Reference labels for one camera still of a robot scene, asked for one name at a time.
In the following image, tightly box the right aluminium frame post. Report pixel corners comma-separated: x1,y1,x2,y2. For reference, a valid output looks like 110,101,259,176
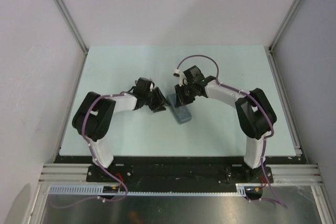
268,0,304,52

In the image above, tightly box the grey slotted cable duct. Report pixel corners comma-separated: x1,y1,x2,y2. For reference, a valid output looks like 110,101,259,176
48,183,263,196

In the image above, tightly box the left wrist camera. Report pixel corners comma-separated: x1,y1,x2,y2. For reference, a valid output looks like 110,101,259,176
149,78,155,92

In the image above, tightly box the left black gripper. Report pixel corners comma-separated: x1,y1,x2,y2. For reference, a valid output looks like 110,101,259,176
143,87,171,113

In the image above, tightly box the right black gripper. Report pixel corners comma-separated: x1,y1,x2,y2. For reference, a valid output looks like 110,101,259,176
175,83,196,109

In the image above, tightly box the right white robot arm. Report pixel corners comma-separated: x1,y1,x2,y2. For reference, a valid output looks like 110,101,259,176
171,66,277,183

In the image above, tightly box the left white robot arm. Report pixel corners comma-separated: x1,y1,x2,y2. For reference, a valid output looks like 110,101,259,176
72,78,170,182

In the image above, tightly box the aluminium frame post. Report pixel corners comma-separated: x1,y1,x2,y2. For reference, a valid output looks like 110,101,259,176
268,0,304,52
54,0,89,55

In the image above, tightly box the grey glasses case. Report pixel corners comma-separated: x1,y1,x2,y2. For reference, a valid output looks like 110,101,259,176
166,94,192,124

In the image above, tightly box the left aluminium frame post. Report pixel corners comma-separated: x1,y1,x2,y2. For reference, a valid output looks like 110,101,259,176
54,0,89,55

